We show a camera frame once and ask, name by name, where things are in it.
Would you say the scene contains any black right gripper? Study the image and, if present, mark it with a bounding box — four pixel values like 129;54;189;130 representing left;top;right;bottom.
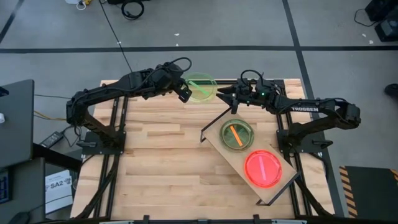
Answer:
216;77;277;115

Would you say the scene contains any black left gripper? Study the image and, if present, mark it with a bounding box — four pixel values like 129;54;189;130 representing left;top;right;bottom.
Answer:
152;63;191;94

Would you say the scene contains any green translucent plastic plate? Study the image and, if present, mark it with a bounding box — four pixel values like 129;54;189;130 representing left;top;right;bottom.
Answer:
219;118;255;152
182;72;218;104

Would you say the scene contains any pink translucent plastic plate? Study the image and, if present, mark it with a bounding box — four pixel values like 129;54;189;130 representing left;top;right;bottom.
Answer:
244;149;283;189

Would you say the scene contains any wooden shelf with black legs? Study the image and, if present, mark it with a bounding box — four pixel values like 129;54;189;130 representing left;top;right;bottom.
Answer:
200;107;302;207

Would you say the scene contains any black power adapter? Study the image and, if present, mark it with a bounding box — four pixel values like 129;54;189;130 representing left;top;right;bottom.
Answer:
39;131;65;149

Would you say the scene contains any person's foot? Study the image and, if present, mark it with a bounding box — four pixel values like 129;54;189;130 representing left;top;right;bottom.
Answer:
384;83;398;97

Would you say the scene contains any white SA2 paper sign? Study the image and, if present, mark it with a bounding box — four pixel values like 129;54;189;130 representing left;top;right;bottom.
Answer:
45;169;74;215

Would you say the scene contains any dark grey rectangular panel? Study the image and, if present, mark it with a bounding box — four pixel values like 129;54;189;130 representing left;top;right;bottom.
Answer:
0;79;35;169

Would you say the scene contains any black platform with hazard stripes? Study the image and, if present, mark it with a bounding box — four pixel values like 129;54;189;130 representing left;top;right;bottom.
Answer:
338;166;398;224

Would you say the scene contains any black computer desk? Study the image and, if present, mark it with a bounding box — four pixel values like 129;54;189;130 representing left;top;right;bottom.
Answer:
0;142;83;224

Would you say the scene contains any black keyboard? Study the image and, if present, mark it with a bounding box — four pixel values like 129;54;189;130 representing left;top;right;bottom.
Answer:
0;167;14;205

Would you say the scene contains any black computer mouse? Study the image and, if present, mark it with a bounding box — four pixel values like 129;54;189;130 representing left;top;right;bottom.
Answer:
7;211;31;224

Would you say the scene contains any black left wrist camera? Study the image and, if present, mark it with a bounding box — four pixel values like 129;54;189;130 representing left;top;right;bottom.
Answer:
178;86;193;104

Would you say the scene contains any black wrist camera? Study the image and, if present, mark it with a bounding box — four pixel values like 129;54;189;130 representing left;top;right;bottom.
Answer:
238;77;253;94
178;86;193;104

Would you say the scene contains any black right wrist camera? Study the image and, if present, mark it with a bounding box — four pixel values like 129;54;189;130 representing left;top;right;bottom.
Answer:
238;77;253;94

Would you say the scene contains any black aluminium table rail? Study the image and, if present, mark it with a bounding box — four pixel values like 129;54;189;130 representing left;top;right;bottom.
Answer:
275;80;335;218
71;95;129;220

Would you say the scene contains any black hanging cable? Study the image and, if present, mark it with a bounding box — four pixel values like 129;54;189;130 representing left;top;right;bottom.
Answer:
98;0;134;73

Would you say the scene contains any black coiled cable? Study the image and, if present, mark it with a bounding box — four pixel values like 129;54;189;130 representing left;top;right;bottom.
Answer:
121;0;146;21

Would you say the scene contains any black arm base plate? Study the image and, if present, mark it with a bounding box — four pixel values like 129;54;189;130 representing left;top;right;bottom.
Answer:
276;129;333;154
81;130;127;156

